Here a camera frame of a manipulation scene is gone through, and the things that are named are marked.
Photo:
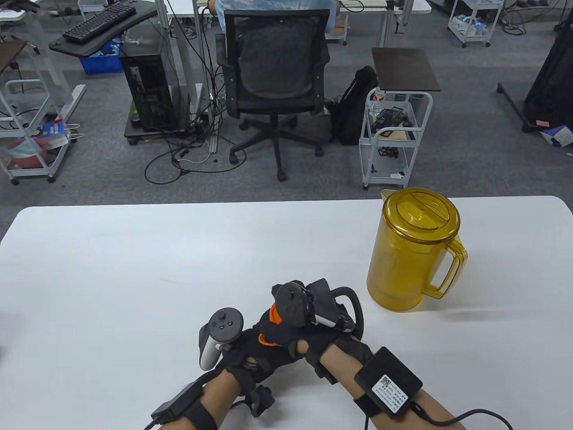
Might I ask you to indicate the person's left hand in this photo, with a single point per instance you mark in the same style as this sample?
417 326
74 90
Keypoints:
244 354

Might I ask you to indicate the person's right hand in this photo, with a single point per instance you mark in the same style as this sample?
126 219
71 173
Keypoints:
340 347

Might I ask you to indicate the orange water cup lid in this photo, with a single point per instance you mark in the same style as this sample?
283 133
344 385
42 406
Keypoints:
274 313

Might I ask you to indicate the yellow transparent kettle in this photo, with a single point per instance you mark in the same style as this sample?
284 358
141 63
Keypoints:
403 260

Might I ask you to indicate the person's left forearm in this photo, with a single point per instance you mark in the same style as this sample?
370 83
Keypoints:
215 398

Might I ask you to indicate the person's right forearm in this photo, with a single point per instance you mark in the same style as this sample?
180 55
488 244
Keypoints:
340 363

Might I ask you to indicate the grey left hand controller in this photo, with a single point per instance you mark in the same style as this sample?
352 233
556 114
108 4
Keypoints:
224 322

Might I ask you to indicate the grey hand controller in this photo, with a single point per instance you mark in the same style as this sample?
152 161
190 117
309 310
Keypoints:
224 322
291 304

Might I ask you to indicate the grey right hand controller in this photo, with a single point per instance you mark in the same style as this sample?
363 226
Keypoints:
291 304

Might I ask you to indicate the white rolling cart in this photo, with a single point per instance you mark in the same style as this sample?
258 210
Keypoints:
385 179
27 172
474 39

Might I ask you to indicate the black backpack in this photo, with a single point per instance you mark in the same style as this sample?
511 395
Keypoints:
353 112

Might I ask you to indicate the black wheeled computer stand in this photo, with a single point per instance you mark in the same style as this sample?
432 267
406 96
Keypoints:
134 130

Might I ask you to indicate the black computer tower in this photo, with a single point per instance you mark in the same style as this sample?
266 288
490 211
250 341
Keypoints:
147 89

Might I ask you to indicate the dark brown side table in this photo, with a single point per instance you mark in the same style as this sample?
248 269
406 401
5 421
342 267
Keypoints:
403 69
9 51

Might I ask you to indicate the black mesh office chair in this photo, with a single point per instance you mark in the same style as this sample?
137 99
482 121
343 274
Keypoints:
273 67

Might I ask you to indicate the blue and white bag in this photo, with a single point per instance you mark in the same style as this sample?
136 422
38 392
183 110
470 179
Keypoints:
53 132

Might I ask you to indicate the brown ball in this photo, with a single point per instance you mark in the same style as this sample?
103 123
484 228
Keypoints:
27 154

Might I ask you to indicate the white and blue box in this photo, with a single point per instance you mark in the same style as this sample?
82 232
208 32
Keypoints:
557 136

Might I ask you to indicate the blue plastic crate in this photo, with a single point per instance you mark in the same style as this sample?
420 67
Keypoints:
100 65

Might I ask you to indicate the black fabric stand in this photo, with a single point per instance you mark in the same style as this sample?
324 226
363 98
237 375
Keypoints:
550 89

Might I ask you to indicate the black curved desk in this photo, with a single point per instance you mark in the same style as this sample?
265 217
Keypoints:
71 47

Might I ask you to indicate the white desk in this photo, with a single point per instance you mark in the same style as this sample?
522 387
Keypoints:
179 6

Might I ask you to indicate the black keyboard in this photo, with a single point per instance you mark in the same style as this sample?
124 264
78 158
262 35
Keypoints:
98 22

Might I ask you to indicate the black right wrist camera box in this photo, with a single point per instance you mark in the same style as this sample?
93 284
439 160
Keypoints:
385 380

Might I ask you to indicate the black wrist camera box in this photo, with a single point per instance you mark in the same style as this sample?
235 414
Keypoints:
385 380
179 403

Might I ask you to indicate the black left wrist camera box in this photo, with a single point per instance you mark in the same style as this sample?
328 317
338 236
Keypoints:
179 403

